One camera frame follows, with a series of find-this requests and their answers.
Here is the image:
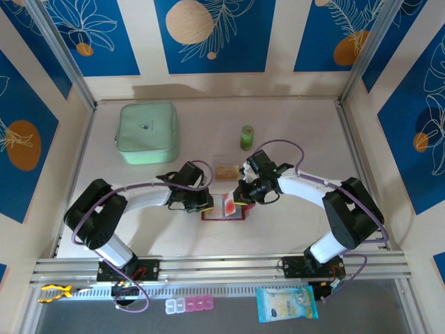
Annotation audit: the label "purple cable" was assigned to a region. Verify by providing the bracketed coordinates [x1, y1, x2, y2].
[71, 159, 213, 313]
[255, 138, 389, 304]

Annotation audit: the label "small green bottle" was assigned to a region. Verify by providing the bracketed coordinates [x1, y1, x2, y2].
[240, 125, 256, 152]

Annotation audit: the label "red and white card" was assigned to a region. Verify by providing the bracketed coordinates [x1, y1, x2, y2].
[222, 193, 238, 217]

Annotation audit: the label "aluminium mounting rail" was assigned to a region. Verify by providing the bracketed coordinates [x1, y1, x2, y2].
[29, 252, 407, 289]

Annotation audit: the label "blue wet wipes packet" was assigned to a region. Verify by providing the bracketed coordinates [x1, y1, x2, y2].
[256, 285, 319, 324]

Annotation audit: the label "small black electronics board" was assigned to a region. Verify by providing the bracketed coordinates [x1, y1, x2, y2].
[111, 280, 142, 300]
[311, 281, 343, 300]

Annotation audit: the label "mint green zip pouch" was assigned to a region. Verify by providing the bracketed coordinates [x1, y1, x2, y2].
[114, 101, 181, 165]

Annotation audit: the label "red leather card holder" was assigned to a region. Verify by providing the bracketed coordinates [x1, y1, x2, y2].
[200, 193, 257, 223]

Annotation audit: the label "white pink pill organiser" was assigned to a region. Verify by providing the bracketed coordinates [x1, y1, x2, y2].
[165, 294, 215, 315]

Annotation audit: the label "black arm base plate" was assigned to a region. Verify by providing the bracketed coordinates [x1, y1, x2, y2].
[282, 255, 345, 279]
[97, 259, 161, 283]

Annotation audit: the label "aluminium frame post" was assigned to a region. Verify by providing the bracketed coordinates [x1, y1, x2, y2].
[339, 0, 406, 104]
[24, 0, 97, 109]

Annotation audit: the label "white slotted cable duct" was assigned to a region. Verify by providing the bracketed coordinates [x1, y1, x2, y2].
[74, 282, 314, 299]

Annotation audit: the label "aluminium table side rail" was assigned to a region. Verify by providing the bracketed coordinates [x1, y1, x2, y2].
[335, 100, 389, 251]

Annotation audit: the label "yellow handled pliers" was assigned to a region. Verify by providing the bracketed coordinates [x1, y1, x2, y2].
[38, 283, 93, 303]

